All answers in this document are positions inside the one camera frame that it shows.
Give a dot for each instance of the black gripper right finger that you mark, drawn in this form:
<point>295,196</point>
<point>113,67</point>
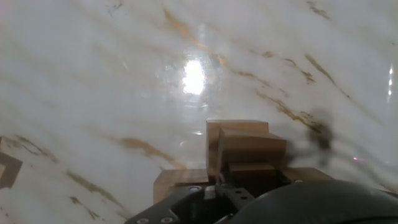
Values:
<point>283,180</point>

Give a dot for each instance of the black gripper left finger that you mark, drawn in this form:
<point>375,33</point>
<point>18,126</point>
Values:
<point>228,189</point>

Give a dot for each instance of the medium wooden cube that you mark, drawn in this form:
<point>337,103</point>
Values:
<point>252,177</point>

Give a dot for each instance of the white marble pattern mat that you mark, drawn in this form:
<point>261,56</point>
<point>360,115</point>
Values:
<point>93,93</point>

